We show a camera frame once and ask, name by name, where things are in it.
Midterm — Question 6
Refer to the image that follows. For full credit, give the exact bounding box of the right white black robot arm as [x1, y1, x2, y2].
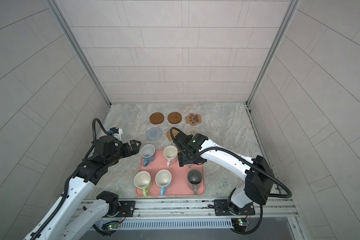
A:
[169, 127, 293, 235]

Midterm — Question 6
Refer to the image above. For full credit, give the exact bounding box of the left circuit board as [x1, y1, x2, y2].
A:
[102, 221, 120, 231]

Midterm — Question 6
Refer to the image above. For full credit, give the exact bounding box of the brown wooden coaster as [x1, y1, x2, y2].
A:
[149, 113, 165, 125]
[168, 112, 182, 124]

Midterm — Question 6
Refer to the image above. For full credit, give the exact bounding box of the pink rectangular tray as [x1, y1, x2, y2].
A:
[135, 149, 206, 197]

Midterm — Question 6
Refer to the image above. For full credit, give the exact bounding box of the rattan woven round coaster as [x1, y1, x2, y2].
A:
[167, 129, 179, 142]

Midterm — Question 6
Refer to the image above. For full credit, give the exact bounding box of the blue floral mug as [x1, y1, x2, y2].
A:
[141, 144, 156, 167]

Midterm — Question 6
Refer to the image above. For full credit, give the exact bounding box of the grey woven round coaster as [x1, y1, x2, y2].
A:
[147, 127, 163, 141]

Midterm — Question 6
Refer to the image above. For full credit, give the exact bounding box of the right circuit board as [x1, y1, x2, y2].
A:
[231, 218, 250, 233]

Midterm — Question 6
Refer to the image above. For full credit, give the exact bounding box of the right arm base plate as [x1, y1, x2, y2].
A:
[213, 199, 256, 217]

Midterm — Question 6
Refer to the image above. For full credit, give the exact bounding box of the dark grey mug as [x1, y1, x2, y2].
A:
[187, 169, 204, 196]

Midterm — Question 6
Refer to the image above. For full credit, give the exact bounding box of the aluminium mounting rail frame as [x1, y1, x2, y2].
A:
[70, 197, 307, 239]

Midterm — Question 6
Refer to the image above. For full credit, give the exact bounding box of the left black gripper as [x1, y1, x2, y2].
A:
[104, 139, 142, 168]

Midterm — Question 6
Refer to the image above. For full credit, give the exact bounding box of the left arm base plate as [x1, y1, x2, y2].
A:
[106, 201, 136, 218]

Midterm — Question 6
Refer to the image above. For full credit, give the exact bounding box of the circuit board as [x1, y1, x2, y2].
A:
[231, 218, 250, 233]
[102, 221, 120, 231]

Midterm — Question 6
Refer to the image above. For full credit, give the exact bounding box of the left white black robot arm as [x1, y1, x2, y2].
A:
[25, 118, 141, 240]

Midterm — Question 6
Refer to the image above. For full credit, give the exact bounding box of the cork paw print coaster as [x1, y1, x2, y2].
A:
[185, 113, 202, 126]

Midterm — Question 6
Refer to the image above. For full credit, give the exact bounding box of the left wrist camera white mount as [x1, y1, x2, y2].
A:
[109, 128, 123, 141]

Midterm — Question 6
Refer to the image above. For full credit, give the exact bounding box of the white mug blue handle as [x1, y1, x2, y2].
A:
[155, 170, 172, 196]

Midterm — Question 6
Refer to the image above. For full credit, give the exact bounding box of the white mug green handle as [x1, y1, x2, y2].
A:
[134, 171, 152, 197]

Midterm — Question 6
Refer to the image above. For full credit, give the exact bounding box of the white mug pink handle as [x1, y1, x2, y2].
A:
[163, 146, 178, 167]

